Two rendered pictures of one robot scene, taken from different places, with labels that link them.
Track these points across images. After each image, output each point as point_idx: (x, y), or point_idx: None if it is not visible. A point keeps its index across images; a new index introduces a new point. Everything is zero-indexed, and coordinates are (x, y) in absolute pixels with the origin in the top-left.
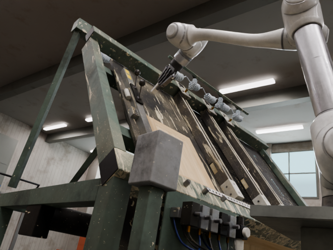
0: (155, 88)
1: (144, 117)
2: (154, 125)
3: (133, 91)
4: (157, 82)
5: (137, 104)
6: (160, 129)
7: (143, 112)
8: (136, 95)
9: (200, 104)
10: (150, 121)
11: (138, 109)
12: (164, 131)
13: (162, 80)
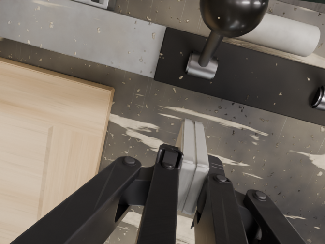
0: (178, 147)
1: (24, 17)
2: (34, 106)
3: (278, 57)
4: (221, 175)
5: (141, 26)
6: (30, 146)
7: (76, 40)
8: (221, 49)
9: None
10: (63, 99)
11: (88, 8)
12: (28, 170)
13: (172, 199)
